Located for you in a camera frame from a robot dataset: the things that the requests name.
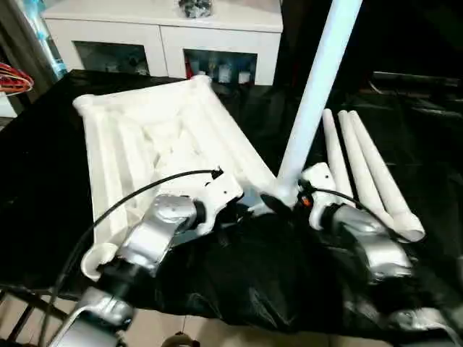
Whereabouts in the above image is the white plastic table top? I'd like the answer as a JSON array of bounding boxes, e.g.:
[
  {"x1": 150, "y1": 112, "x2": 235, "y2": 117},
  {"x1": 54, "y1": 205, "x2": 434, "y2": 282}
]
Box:
[{"x1": 72, "y1": 74, "x2": 280, "y2": 283}]

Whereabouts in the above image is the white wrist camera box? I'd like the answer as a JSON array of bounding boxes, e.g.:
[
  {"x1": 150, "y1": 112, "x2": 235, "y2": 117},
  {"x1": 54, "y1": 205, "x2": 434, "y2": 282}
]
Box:
[
  {"x1": 298, "y1": 163, "x2": 338, "y2": 229},
  {"x1": 194, "y1": 171, "x2": 245, "y2": 236}
]

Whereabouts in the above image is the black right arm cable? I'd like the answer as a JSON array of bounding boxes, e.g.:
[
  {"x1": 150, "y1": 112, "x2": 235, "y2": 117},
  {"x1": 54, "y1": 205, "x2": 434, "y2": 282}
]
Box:
[{"x1": 302, "y1": 187, "x2": 429, "y2": 241}]

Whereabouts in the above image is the white plastic table leg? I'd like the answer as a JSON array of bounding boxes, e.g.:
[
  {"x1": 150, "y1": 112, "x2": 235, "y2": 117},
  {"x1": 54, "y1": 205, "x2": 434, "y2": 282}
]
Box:
[
  {"x1": 322, "y1": 108, "x2": 355, "y2": 192},
  {"x1": 337, "y1": 110, "x2": 397, "y2": 219},
  {"x1": 275, "y1": 0, "x2": 363, "y2": 207},
  {"x1": 349, "y1": 110, "x2": 426, "y2": 243}
]

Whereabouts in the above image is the white cabinet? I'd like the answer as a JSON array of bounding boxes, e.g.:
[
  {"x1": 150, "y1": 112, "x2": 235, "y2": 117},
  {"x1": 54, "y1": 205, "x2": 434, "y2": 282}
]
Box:
[{"x1": 41, "y1": 0, "x2": 284, "y2": 87}]

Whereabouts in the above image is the black folding table frame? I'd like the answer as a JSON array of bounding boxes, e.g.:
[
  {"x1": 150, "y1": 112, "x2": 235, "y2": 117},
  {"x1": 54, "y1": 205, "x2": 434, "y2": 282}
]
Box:
[{"x1": 0, "y1": 288, "x2": 62, "y2": 347}]

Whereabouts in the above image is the grey robot foot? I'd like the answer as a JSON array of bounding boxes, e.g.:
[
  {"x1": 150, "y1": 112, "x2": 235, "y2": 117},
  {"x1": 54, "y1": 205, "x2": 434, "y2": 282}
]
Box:
[{"x1": 163, "y1": 333, "x2": 200, "y2": 347}]

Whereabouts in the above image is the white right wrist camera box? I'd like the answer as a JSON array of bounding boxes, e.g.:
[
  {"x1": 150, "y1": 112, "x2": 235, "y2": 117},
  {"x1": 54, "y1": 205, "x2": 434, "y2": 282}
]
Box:
[{"x1": 298, "y1": 163, "x2": 338, "y2": 229}]

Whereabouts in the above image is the grey object on cabinet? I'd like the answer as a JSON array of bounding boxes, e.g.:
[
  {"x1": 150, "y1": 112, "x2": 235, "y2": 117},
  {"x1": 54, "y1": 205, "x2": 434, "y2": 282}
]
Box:
[{"x1": 179, "y1": 0, "x2": 213, "y2": 20}]

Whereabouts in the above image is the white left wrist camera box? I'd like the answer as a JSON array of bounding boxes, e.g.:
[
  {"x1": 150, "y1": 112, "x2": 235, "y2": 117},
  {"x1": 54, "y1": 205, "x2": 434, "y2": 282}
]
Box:
[{"x1": 194, "y1": 171, "x2": 245, "y2": 236}]

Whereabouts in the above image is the red wire bundle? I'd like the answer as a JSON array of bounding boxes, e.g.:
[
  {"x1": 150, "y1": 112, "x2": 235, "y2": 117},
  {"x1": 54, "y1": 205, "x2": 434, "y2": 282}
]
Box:
[{"x1": 0, "y1": 62, "x2": 35, "y2": 97}]

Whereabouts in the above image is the black mat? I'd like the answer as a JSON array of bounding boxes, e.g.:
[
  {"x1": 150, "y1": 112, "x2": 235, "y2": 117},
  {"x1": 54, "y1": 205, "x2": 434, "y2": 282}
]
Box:
[{"x1": 0, "y1": 69, "x2": 463, "y2": 337}]

